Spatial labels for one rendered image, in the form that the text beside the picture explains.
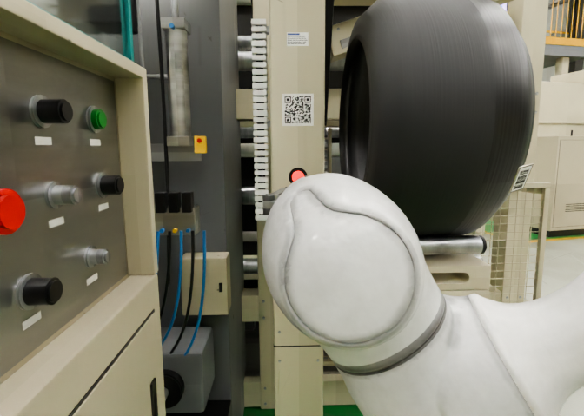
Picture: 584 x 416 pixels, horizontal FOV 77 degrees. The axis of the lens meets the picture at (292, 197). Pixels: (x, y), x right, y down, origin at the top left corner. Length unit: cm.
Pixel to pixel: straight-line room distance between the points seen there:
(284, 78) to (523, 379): 76
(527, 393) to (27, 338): 47
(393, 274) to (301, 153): 71
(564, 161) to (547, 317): 524
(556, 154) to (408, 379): 523
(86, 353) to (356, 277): 40
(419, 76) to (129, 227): 59
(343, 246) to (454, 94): 58
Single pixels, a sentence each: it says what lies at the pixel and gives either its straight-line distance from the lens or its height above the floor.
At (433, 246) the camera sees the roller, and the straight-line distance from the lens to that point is 91.
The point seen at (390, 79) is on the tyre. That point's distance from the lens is 75.
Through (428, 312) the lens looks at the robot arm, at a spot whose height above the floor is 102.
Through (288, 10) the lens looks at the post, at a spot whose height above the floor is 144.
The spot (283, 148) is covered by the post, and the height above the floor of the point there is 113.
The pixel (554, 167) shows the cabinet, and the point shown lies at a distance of 547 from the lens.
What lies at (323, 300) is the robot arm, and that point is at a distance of 20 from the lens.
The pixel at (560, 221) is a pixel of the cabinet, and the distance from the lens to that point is 563.
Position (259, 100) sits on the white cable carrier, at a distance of 90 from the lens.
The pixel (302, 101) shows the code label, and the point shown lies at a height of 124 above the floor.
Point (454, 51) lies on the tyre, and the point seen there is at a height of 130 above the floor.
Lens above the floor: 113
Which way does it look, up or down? 8 degrees down
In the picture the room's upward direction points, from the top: straight up
